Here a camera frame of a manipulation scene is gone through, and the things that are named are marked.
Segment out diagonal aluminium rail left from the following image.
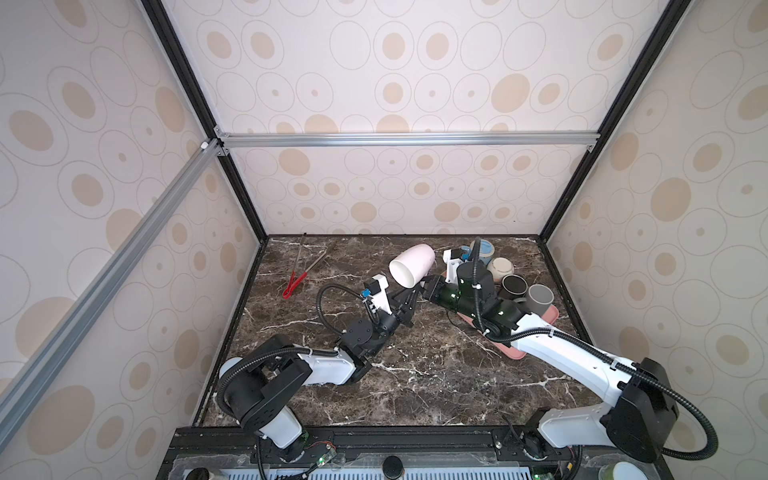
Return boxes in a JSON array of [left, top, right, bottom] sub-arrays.
[[1, 138, 223, 448]]

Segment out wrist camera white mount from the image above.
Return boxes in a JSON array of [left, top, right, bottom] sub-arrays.
[[361, 274, 392, 315], [442, 248, 467, 285]]

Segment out blue butterfly mug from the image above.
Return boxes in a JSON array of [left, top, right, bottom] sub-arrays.
[[460, 239, 495, 265]]

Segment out dark grey mug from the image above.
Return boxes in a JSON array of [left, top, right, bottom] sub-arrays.
[[525, 284, 554, 317]]

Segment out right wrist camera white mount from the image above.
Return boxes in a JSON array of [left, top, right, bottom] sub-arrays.
[[442, 248, 467, 285]]

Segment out horizontal aluminium rail back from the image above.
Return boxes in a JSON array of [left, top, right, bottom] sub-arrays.
[[202, 130, 600, 152]]

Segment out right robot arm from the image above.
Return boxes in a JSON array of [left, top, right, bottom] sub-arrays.
[[418, 261, 719, 463]]

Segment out black corrugated cable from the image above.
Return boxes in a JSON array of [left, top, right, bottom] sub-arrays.
[[467, 238, 719, 462], [315, 283, 368, 337]]

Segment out black mug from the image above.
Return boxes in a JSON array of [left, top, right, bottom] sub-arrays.
[[499, 274, 529, 301]]

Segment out black corrugated cable right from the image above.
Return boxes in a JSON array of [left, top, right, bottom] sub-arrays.
[[467, 238, 719, 462]]

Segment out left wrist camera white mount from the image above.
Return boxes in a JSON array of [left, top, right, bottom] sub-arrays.
[[361, 274, 392, 315]]

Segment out cream and salmon mug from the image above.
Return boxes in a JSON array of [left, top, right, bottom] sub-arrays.
[[487, 257, 514, 284]]

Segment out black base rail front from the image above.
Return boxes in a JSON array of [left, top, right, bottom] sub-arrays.
[[157, 424, 673, 480]]

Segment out pale pink mug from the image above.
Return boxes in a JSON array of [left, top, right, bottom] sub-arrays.
[[389, 243, 435, 289]]

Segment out pink plastic tray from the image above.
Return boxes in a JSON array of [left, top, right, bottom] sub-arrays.
[[455, 302, 560, 361]]

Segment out black corrugated cable left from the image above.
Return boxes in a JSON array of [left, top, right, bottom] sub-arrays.
[[315, 283, 368, 337]]

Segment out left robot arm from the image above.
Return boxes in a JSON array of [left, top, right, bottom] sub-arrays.
[[216, 287, 421, 457]]

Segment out red handled tongs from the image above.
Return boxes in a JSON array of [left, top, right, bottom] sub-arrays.
[[282, 234, 335, 299]]

